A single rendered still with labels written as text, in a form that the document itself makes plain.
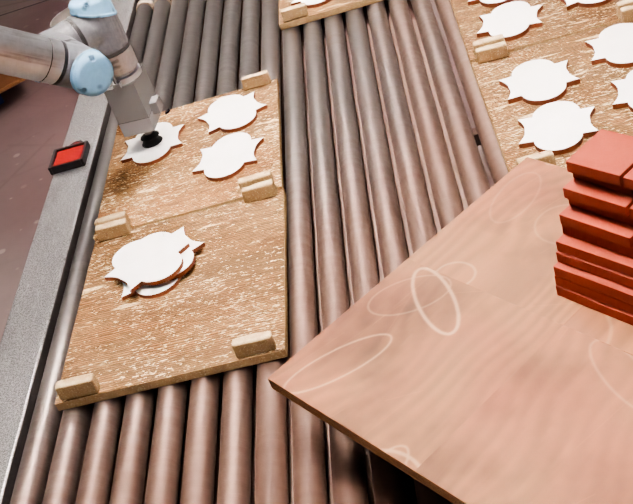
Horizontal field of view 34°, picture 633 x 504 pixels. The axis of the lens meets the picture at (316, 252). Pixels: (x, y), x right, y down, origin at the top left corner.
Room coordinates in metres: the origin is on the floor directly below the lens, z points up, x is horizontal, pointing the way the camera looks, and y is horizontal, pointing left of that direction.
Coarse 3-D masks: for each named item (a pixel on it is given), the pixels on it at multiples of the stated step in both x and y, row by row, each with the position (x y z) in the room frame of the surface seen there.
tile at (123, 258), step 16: (144, 240) 1.45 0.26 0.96; (160, 240) 1.44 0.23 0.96; (128, 256) 1.42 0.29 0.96; (144, 256) 1.41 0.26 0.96; (160, 256) 1.39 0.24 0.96; (176, 256) 1.37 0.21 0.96; (112, 272) 1.40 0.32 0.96; (128, 272) 1.38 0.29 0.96; (144, 272) 1.36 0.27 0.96; (160, 272) 1.35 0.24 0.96; (176, 272) 1.34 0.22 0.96
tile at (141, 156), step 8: (160, 128) 1.86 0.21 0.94; (168, 128) 1.85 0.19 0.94; (176, 128) 1.84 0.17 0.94; (136, 136) 1.87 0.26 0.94; (168, 136) 1.82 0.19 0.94; (176, 136) 1.81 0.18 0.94; (128, 144) 1.85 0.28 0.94; (136, 144) 1.83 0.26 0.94; (160, 144) 1.80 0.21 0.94; (168, 144) 1.79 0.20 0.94; (176, 144) 1.77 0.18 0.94; (128, 152) 1.81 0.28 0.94; (136, 152) 1.80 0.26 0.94; (144, 152) 1.79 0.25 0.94; (152, 152) 1.78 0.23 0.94; (160, 152) 1.77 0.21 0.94; (168, 152) 1.76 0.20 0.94; (128, 160) 1.79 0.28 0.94; (136, 160) 1.77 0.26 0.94; (144, 160) 1.76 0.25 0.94; (152, 160) 1.75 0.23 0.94; (160, 160) 1.75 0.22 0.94
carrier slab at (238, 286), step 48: (96, 240) 1.55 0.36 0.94; (240, 240) 1.39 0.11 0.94; (96, 288) 1.41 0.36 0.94; (192, 288) 1.31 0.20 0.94; (240, 288) 1.27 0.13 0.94; (96, 336) 1.28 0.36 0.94; (144, 336) 1.24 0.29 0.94; (192, 336) 1.19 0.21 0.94; (240, 336) 1.16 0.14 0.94; (144, 384) 1.13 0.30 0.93
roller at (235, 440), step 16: (256, 0) 2.42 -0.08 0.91; (256, 16) 2.32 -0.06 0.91; (256, 32) 2.23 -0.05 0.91; (256, 48) 2.15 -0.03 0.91; (240, 64) 2.09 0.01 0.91; (256, 64) 2.07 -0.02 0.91; (240, 80) 2.01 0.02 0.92; (240, 368) 1.11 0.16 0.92; (224, 384) 1.09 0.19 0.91; (240, 384) 1.08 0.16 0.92; (224, 400) 1.06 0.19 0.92; (240, 400) 1.05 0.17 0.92; (224, 416) 1.03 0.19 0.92; (240, 416) 1.02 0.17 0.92; (224, 432) 1.00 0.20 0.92; (240, 432) 0.99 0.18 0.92; (224, 448) 0.97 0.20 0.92; (240, 448) 0.96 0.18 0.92; (224, 464) 0.94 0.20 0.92; (240, 464) 0.93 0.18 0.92; (224, 480) 0.91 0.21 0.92; (240, 480) 0.91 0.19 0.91; (224, 496) 0.89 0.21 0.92; (240, 496) 0.88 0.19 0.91
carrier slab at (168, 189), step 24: (216, 96) 1.93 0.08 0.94; (264, 96) 1.85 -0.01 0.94; (168, 120) 1.90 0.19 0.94; (192, 120) 1.86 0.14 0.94; (264, 120) 1.76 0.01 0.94; (120, 144) 1.88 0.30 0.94; (192, 144) 1.77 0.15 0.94; (264, 144) 1.67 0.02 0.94; (120, 168) 1.78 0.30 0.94; (144, 168) 1.74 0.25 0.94; (168, 168) 1.71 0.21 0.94; (192, 168) 1.68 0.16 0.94; (264, 168) 1.58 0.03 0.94; (120, 192) 1.69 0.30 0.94; (144, 192) 1.65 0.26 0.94; (168, 192) 1.62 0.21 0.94; (192, 192) 1.59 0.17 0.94; (216, 192) 1.56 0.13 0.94; (240, 192) 1.53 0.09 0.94; (144, 216) 1.57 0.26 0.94; (168, 216) 1.54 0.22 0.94
